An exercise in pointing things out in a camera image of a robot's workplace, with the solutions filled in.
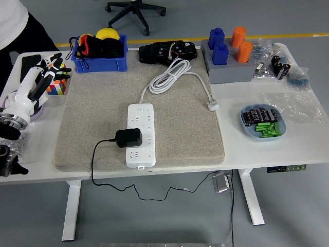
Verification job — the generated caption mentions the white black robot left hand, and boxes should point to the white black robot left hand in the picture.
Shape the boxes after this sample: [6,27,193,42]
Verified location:
[2,52,72,121]

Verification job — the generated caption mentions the thin black adapter cord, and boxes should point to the thin black adapter cord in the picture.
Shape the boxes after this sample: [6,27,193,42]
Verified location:
[91,138,222,202]

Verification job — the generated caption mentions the black plug adapter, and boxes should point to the black plug adapter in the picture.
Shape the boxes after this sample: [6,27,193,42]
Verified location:
[115,128,143,148]

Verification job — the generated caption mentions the white power strip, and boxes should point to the white power strip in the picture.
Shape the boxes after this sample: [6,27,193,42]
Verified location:
[125,103,157,170]

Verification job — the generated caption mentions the purple round tray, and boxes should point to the purple round tray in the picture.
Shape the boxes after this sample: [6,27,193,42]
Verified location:
[30,102,45,119]

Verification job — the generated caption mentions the multicolour puzzle cube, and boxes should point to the multicolour puzzle cube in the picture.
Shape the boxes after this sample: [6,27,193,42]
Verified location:
[47,63,68,96]

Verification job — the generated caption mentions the black phone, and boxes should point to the black phone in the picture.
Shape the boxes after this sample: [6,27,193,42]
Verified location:
[20,54,42,84]

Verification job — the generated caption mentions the clear bag of screws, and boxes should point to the clear bag of screws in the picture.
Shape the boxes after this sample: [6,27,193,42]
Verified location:
[0,120,35,165]

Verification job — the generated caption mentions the person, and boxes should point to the person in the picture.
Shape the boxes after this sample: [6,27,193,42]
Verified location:
[0,0,60,97]

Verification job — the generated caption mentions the blue plastic bin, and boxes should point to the blue plastic bin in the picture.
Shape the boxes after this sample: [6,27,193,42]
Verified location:
[71,34,129,74]

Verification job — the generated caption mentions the yellow ball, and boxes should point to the yellow ball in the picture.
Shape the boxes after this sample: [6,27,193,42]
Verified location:
[96,27,120,41]

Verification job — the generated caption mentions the white table leg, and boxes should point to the white table leg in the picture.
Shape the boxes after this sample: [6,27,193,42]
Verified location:
[237,169,265,226]
[61,180,82,242]

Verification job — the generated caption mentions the black electronic device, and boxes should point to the black electronic device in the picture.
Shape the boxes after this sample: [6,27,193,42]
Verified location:
[138,40,198,65]

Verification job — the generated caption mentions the black office chair base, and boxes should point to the black office chair base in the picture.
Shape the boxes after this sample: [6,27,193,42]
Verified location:
[104,0,167,36]

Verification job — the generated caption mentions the grey-brown fabric mat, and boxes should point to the grey-brown fabric mat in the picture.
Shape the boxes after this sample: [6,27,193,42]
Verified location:
[52,48,225,172]

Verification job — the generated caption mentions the grey block holder base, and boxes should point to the grey block holder base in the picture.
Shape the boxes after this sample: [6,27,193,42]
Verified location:
[200,38,255,56]
[207,50,255,84]

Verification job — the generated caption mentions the blue plastic block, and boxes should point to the blue plastic block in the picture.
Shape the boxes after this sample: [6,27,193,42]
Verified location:
[208,27,226,50]
[212,43,229,65]

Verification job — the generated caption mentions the silver foot pedal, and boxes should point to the silver foot pedal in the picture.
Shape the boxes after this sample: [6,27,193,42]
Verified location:
[212,172,233,193]

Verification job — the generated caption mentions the orange plastic cylinder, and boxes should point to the orange plastic cylinder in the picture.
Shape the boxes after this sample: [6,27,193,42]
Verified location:
[235,41,254,64]
[230,26,247,48]

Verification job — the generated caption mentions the light blue plate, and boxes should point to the light blue plate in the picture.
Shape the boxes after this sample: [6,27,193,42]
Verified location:
[240,103,287,142]

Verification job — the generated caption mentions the clear bag of metal parts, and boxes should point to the clear bag of metal parts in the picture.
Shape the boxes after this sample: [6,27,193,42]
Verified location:
[250,61,279,83]

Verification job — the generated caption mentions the clear bag of blue parts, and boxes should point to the clear bag of blue parts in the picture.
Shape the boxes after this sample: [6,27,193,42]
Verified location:
[286,66,309,91]
[253,38,275,65]

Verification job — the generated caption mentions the bag of black capacitors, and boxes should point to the bag of black capacitors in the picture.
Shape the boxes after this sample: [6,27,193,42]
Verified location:
[271,55,291,80]

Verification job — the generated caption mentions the black table control panel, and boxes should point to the black table control panel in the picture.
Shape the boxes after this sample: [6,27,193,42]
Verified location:
[266,164,308,173]

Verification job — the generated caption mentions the large empty clear bag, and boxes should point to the large empty clear bag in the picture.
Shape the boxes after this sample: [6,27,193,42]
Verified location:
[259,91,329,125]

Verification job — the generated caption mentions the white wall socket panel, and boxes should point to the white wall socket panel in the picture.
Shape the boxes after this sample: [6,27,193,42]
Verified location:
[3,90,19,110]

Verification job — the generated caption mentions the black drawstring pouch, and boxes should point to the black drawstring pouch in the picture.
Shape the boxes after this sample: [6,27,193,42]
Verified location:
[65,33,125,69]

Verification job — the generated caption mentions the white power strip cord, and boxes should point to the white power strip cord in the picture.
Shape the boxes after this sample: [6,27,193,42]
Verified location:
[140,58,220,112]

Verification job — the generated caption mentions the black pedal cable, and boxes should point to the black pedal cable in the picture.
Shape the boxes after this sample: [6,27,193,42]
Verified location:
[229,169,235,247]

